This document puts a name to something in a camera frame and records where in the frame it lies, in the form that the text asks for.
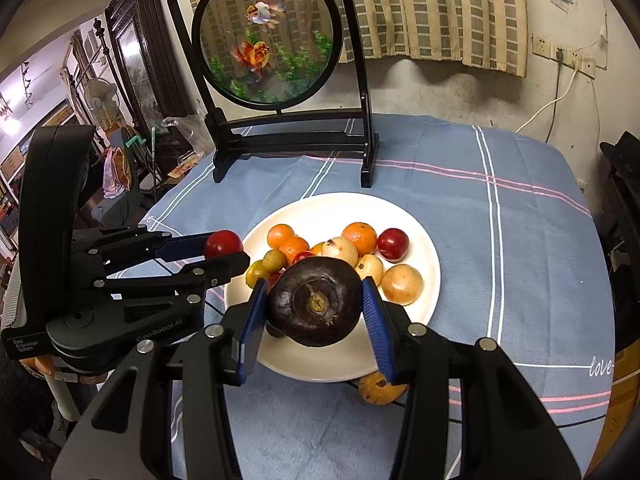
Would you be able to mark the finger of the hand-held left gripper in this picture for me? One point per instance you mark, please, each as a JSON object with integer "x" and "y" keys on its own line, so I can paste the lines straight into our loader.
{"x": 182, "y": 246}
{"x": 220, "y": 267}

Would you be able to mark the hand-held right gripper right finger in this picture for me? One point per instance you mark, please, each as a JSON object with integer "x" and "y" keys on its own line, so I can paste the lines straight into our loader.
{"x": 378, "y": 325}

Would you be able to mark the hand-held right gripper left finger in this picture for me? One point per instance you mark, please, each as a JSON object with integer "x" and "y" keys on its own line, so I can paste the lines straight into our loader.
{"x": 252, "y": 325}

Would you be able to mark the small red plum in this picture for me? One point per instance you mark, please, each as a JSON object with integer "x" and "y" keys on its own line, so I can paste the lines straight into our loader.
{"x": 274, "y": 280}
{"x": 223, "y": 242}

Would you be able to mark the small yellow plum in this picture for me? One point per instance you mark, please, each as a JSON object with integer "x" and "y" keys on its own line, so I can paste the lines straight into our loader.
{"x": 256, "y": 274}
{"x": 370, "y": 267}

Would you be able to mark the large yellow plum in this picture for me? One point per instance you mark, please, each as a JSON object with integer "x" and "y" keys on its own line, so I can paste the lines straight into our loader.
{"x": 401, "y": 284}

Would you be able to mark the large dark red plum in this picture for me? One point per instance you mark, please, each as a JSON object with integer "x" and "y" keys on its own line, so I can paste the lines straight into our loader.
{"x": 301, "y": 257}

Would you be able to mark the red apple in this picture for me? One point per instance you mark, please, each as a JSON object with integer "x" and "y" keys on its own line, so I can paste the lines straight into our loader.
{"x": 392, "y": 244}

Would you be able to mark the pale yellow plum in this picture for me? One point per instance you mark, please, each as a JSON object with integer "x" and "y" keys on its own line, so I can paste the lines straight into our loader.
{"x": 341, "y": 250}

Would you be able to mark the large orange mandarin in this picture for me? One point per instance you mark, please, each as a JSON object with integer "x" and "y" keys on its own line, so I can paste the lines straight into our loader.
{"x": 361, "y": 237}

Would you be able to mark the yellow-orange mandarin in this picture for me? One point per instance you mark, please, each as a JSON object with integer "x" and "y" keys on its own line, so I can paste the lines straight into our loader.
{"x": 317, "y": 249}

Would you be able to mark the white plate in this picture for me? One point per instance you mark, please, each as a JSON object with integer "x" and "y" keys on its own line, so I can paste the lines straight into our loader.
{"x": 320, "y": 215}

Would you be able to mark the person's left hand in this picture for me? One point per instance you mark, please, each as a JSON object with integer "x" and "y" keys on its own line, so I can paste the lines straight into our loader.
{"x": 37, "y": 365}

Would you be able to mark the yellow-brown plum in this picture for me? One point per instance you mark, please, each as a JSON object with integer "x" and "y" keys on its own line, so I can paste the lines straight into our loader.
{"x": 380, "y": 389}

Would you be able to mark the pink cloth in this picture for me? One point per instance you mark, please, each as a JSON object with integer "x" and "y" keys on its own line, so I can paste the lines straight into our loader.
{"x": 114, "y": 175}

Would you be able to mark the clear plastic bag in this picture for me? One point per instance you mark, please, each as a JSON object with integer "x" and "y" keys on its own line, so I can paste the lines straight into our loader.
{"x": 187, "y": 130}

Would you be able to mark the white standing fan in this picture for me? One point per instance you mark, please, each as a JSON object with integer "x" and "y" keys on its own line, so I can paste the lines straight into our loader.
{"x": 100, "y": 94}

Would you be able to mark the blue checked tablecloth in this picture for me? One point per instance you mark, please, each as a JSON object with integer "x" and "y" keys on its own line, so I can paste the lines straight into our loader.
{"x": 500, "y": 260}

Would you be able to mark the dark wooden framed mirror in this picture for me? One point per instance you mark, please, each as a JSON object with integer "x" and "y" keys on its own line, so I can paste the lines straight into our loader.
{"x": 135, "y": 60}

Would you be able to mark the round goldfish screen black stand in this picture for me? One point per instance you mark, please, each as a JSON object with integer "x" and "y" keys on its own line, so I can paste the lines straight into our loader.
{"x": 265, "y": 35}

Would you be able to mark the beige checked curtain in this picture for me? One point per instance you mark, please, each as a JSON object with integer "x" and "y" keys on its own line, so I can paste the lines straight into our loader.
{"x": 425, "y": 10}

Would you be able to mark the white wall socket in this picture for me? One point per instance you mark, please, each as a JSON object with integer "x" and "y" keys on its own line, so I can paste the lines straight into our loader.
{"x": 586, "y": 67}
{"x": 564, "y": 54}
{"x": 540, "y": 45}

